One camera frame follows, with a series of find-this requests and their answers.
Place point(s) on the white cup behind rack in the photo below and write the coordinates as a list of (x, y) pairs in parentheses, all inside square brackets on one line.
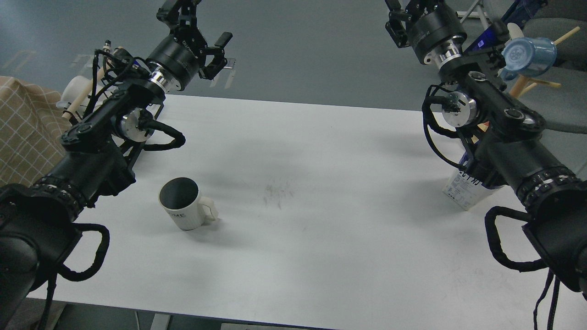
[(75, 88)]

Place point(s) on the blue white milk carton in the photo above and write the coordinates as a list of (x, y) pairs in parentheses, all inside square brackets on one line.
[(467, 191)]

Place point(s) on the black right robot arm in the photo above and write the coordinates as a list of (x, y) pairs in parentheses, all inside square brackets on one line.
[(472, 124)]

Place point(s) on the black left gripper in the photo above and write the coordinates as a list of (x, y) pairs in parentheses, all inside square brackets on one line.
[(184, 53)]

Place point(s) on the white ribbed HOME mug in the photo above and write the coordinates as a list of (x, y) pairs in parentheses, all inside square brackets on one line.
[(184, 202)]

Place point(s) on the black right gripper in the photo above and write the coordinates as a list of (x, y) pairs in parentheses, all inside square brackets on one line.
[(430, 27)]

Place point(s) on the blue plastic cup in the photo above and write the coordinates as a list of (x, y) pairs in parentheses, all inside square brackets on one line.
[(529, 57)]

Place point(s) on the wooden rod on rack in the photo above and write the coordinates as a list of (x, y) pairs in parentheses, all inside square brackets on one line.
[(75, 117)]

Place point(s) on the beige checkered cloth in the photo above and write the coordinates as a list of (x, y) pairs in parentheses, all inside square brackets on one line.
[(30, 128)]

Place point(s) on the grey office chair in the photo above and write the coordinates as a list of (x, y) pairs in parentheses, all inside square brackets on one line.
[(555, 11)]

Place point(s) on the dark blue jacket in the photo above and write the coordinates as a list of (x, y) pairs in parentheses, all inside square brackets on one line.
[(518, 13)]

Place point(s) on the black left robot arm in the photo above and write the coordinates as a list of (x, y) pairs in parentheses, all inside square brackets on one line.
[(40, 239)]

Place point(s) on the black wire dish rack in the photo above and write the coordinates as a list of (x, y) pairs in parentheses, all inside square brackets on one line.
[(116, 70)]

